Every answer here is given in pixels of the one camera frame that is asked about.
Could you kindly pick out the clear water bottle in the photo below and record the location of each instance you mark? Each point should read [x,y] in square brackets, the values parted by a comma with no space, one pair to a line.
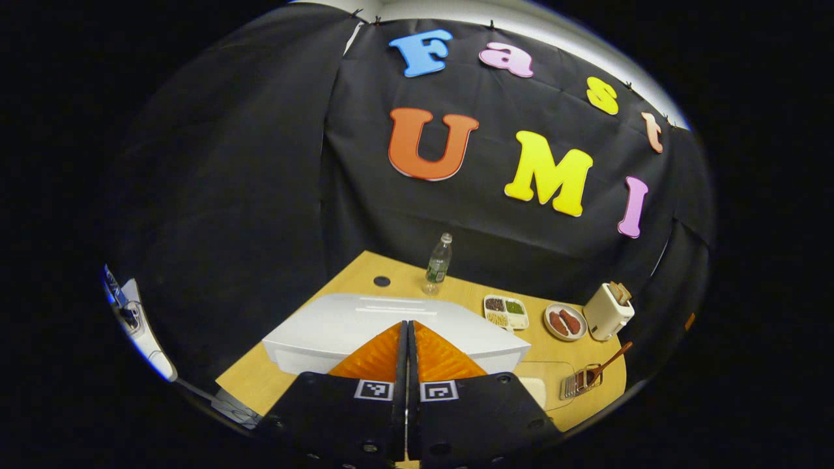
[438,267]

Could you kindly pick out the white round plate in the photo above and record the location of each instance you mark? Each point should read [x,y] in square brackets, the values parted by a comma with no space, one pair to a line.
[550,333]

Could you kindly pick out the brown sausage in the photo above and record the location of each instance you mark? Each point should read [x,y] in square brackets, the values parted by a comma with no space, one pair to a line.
[571,321]
[558,324]

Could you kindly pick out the white divided grain dish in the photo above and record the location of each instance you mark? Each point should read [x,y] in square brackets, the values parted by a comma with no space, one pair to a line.
[518,319]

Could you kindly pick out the white toaster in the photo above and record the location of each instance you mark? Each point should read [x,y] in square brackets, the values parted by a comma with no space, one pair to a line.
[603,316]

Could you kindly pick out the toast slice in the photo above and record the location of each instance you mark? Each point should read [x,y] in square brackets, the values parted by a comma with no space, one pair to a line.
[620,293]

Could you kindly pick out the brown wooden spoon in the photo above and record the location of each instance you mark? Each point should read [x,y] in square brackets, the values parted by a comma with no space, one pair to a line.
[609,361]

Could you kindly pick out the white rice cooker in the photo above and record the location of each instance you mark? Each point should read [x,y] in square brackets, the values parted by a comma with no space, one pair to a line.
[365,316]

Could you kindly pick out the clear box of rice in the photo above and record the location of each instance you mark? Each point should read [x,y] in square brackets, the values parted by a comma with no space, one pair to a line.
[547,384]

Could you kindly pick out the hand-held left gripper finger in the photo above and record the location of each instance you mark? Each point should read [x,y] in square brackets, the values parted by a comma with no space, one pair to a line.
[401,365]
[412,365]

